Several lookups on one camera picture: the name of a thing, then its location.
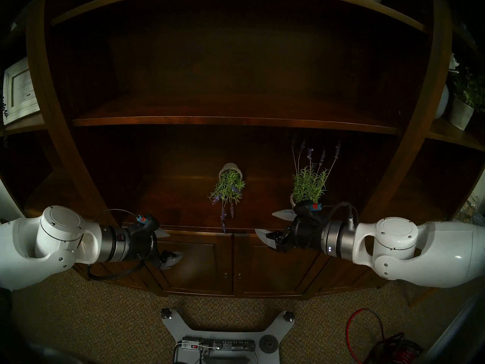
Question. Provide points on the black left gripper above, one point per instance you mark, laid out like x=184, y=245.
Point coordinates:
x=142, y=241

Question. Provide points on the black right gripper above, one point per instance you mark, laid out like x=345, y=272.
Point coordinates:
x=307, y=230

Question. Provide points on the fake lavender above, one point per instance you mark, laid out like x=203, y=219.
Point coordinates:
x=308, y=185
x=227, y=187

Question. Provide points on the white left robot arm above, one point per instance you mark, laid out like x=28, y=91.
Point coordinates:
x=26, y=249

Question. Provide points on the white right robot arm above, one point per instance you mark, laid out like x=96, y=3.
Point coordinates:
x=416, y=253

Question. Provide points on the green plant in white pot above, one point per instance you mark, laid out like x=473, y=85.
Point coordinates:
x=460, y=116

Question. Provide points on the dark hanging vine plant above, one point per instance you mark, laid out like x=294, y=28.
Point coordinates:
x=3, y=107

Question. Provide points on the black star knob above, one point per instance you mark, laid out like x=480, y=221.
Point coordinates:
x=166, y=313
x=289, y=316

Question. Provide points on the black round caster disc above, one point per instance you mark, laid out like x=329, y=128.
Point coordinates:
x=269, y=343

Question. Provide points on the dark wooden bookcase cabinet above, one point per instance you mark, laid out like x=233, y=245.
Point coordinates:
x=227, y=63

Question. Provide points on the small white ceramic vase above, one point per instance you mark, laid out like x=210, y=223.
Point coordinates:
x=441, y=103

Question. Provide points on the white framed certificate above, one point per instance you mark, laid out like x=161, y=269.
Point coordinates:
x=21, y=90

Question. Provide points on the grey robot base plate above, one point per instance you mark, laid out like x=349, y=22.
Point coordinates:
x=178, y=331

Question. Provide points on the power strip with red switch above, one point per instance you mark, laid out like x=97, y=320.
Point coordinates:
x=223, y=345

